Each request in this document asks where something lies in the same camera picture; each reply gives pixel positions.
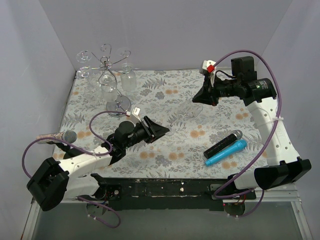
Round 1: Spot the patterned tumbler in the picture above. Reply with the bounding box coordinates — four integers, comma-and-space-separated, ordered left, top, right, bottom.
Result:
120, 63, 137, 92
99, 73, 118, 102

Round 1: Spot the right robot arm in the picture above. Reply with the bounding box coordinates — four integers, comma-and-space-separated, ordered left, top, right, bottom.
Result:
192, 56, 312, 199

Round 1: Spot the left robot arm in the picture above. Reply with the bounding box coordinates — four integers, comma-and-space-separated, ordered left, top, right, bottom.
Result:
27, 116, 170, 211

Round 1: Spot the chrome wine glass rack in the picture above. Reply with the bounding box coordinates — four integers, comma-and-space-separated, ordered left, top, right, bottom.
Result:
76, 43, 132, 118

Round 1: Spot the black microphone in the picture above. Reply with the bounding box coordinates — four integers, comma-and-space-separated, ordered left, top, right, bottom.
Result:
203, 130, 243, 159

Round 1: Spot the floral tablecloth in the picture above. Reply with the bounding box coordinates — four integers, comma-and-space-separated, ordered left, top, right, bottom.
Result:
59, 70, 263, 179

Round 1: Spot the blue toy microphone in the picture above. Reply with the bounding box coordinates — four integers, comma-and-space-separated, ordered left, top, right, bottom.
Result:
204, 139, 247, 167

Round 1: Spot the glitter microphone on stand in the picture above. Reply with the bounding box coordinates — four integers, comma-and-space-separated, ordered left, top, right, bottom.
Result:
36, 130, 77, 144

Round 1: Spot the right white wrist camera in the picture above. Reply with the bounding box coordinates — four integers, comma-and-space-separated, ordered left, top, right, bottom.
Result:
199, 60, 217, 87

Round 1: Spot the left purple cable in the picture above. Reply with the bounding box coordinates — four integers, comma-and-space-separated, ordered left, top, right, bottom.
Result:
21, 111, 131, 229

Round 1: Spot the purple cable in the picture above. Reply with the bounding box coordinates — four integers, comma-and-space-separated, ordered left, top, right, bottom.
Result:
21, 111, 131, 229
213, 49, 283, 218

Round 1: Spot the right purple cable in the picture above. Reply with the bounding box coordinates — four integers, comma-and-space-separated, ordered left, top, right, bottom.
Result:
213, 49, 283, 218

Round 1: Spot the black table front rail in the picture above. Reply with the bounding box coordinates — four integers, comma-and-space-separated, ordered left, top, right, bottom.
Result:
77, 176, 256, 213

